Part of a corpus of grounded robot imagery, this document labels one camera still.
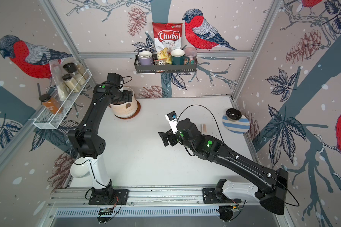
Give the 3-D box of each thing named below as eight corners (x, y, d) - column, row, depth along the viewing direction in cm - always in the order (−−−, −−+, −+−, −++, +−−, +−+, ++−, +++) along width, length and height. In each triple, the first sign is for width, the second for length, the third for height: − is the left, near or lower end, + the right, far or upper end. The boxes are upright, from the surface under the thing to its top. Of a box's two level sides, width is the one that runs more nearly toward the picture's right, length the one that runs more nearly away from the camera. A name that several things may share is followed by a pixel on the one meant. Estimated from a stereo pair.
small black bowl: (230, 124, 105) (233, 119, 100) (222, 115, 111) (224, 110, 106) (240, 119, 108) (243, 114, 103) (231, 111, 114) (234, 106, 108)
